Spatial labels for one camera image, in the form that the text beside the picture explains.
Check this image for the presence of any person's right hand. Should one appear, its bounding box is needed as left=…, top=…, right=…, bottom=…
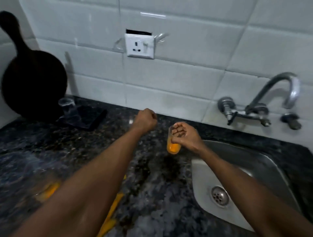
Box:
left=170, top=122, right=207, bottom=155

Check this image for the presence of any person's left hand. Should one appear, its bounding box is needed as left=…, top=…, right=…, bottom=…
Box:
left=132, top=108, right=158, bottom=134

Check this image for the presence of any clear glass with orange juice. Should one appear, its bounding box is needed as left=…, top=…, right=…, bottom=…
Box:
left=167, top=125, right=182, bottom=155

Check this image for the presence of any person's left forearm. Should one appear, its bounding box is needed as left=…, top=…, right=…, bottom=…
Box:
left=11, top=127, right=147, bottom=237

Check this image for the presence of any person's right forearm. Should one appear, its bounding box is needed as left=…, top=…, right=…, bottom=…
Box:
left=198, top=146, right=313, bottom=237

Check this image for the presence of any stainless steel sink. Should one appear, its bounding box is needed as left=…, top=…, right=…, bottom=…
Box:
left=191, top=140, right=313, bottom=232

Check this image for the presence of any black flat tray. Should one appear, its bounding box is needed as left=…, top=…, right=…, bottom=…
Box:
left=57, top=105, right=108, bottom=131

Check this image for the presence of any metal sink drain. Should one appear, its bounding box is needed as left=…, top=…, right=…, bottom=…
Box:
left=210, top=186, right=230, bottom=207

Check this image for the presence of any small empty clear glass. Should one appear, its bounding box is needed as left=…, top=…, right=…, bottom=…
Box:
left=58, top=97, right=82, bottom=123

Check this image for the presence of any yellow utensil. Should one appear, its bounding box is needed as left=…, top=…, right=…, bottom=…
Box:
left=97, top=174, right=128, bottom=237

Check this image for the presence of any dark round wooden board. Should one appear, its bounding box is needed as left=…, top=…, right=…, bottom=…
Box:
left=0, top=11, right=68, bottom=122

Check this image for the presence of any wide glass with orange juice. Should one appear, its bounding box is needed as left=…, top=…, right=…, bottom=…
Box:
left=33, top=171, right=62, bottom=203

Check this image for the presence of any white wall socket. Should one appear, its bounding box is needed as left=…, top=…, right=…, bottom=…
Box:
left=124, top=33, right=155, bottom=60

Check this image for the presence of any clear plastic wall hook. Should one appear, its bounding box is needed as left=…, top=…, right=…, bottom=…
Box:
left=112, top=38, right=125, bottom=53
left=154, top=33, right=170, bottom=44

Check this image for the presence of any chrome wall faucet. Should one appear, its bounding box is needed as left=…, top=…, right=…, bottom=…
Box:
left=217, top=72, right=302, bottom=130

